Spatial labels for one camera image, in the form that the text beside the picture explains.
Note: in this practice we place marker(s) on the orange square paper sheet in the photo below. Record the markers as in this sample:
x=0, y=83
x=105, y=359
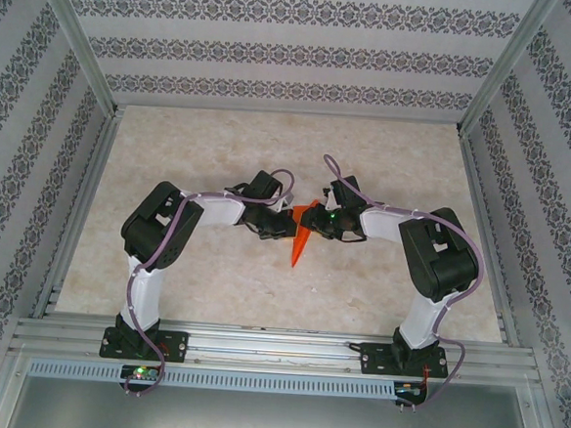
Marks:
x=300, y=249

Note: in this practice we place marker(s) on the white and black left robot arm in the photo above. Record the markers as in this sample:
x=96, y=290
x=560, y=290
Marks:
x=144, y=302

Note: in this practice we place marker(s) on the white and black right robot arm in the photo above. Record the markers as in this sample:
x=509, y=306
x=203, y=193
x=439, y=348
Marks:
x=420, y=321

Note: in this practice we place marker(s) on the grey metal sheet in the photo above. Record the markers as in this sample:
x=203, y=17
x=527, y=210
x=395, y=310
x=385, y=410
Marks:
x=271, y=423

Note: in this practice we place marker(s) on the small control board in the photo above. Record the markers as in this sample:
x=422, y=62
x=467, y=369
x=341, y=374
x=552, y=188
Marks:
x=408, y=390

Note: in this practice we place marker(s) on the control board with green light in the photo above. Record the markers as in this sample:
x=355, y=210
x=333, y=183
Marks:
x=139, y=372

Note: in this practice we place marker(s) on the aluminium back rail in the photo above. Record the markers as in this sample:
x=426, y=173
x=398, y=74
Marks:
x=292, y=112

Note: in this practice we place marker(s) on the aluminium mounting rail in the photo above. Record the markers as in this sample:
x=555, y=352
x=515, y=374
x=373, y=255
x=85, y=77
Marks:
x=276, y=350

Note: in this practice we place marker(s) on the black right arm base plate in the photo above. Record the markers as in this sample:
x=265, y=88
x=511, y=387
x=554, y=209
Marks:
x=373, y=359

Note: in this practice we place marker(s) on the aluminium side rail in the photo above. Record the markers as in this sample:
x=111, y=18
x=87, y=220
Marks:
x=487, y=238
x=81, y=209

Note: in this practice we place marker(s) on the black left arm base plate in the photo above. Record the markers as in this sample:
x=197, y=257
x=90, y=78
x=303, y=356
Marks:
x=175, y=346

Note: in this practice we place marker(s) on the aluminium frame post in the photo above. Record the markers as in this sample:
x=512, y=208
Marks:
x=501, y=67
x=77, y=38

